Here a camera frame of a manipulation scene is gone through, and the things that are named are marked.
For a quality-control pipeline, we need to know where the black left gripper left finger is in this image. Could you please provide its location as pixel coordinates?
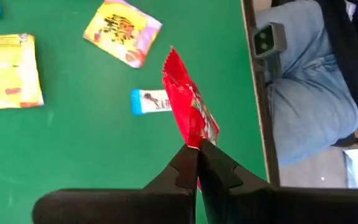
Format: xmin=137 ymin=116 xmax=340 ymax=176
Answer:
xmin=32 ymin=144 xmax=200 ymax=224

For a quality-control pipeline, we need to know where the grey table camera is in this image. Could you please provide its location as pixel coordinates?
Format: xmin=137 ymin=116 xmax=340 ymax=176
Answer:
xmin=252 ymin=21 xmax=288 ymax=86

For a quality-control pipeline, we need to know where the yellow Sour Patch candy packet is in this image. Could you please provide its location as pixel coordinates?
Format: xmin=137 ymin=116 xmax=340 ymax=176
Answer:
xmin=0 ymin=33 xmax=45 ymax=112
xmin=82 ymin=0 xmax=163 ymax=69

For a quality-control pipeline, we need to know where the red Skittles candy packet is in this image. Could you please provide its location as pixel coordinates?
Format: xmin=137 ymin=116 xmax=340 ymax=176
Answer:
xmin=162 ymin=45 xmax=220 ymax=149

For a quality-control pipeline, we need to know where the person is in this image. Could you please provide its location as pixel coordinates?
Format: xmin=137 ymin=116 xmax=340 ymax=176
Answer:
xmin=255 ymin=0 xmax=358 ymax=167

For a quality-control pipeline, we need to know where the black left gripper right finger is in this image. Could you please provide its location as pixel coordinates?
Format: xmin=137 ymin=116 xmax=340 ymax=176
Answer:
xmin=199 ymin=139 xmax=358 ymax=224

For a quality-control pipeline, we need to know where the green table mat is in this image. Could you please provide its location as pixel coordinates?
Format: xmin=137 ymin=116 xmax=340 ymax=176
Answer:
xmin=0 ymin=0 xmax=269 ymax=224

